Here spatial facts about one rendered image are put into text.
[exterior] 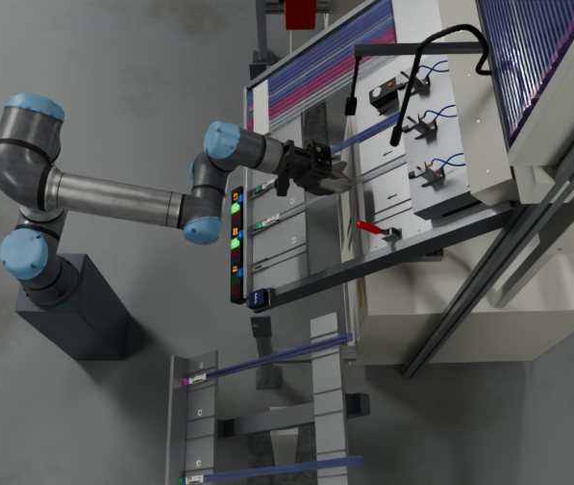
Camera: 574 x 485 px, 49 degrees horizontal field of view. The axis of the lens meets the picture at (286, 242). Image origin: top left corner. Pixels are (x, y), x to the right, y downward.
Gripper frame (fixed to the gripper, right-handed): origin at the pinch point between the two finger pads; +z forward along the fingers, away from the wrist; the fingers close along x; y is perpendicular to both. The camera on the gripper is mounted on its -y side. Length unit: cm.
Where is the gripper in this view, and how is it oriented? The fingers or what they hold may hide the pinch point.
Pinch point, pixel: (343, 185)
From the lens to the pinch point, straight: 146.6
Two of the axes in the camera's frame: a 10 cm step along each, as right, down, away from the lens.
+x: -0.3, -9.1, 4.2
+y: 5.3, -3.7, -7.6
